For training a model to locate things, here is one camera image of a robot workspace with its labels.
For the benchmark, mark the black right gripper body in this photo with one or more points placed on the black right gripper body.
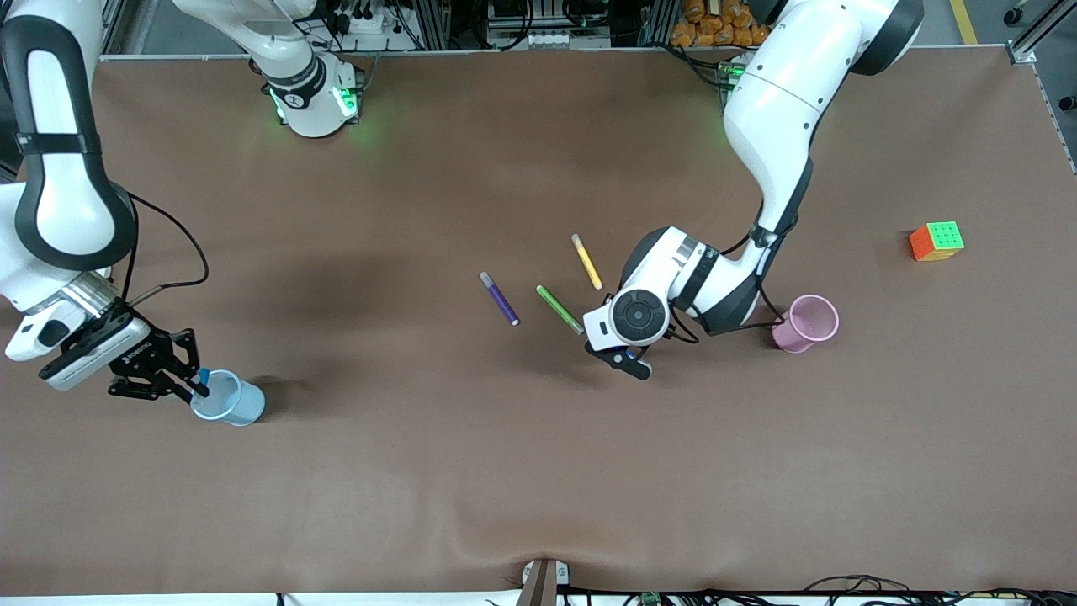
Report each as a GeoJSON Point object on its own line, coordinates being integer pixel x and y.
{"type": "Point", "coordinates": [145, 367]}

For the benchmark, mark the blue marker pen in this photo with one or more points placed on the blue marker pen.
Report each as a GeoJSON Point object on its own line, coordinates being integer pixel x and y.
{"type": "Point", "coordinates": [203, 374]}

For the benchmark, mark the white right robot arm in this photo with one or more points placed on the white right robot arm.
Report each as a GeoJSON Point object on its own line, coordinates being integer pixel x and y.
{"type": "Point", "coordinates": [311, 109]}

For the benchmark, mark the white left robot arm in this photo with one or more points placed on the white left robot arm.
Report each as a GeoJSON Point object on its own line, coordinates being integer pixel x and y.
{"type": "Point", "coordinates": [782, 101]}

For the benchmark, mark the light blue plastic cup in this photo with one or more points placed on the light blue plastic cup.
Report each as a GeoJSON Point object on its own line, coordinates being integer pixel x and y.
{"type": "Point", "coordinates": [240, 408]}

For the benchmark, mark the purple marker pen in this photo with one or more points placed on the purple marker pen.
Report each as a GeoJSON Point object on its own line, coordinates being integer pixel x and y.
{"type": "Point", "coordinates": [501, 301]}

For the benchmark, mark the brown table cover sheet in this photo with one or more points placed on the brown table cover sheet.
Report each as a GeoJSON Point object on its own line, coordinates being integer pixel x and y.
{"type": "Point", "coordinates": [538, 471]}

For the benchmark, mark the green marker pen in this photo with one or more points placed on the green marker pen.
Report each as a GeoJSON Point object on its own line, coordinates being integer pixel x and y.
{"type": "Point", "coordinates": [558, 308]}

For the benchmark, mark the white power strip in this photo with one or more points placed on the white power strip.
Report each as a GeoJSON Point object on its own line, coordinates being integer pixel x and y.
{"type": "Point", "coordinates": [370, 21]}

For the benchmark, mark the yellow marker pen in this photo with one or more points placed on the yellow marker pen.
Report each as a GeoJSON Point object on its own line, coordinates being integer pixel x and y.
{"type": "Point", "coordinates": [587, 263]}

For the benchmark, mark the white terminal block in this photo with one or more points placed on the white terminal block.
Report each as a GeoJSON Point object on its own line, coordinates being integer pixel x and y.
{"type": "Point", "coordinates": [545, 39]}

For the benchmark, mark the orange snack packets pile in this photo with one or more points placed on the orange snack packets pile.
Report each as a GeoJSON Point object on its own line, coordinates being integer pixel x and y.
{"type": "Point", "coordinates": [715, 25]}

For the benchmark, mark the pink plastic cup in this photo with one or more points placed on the pink plastic cup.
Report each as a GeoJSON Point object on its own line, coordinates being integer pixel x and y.
{"type": "Point", "coordinates": [808, 328]}

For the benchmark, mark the colourful puzzle cube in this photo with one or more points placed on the colourful puzzle cube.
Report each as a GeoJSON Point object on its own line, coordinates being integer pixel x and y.
{"type": "Point", "coordinates": [942, 237]}

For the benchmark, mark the black caster wheel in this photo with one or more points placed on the black caster wheel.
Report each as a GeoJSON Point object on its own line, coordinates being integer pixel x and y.
{"type": "Point", "coordinates": [1015, 15]}

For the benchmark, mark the aluminium frame profile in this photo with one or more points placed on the aluminium frame profile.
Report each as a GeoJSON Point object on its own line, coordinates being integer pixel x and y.
{"type": "Point", "coordinates": [1039, 34]}

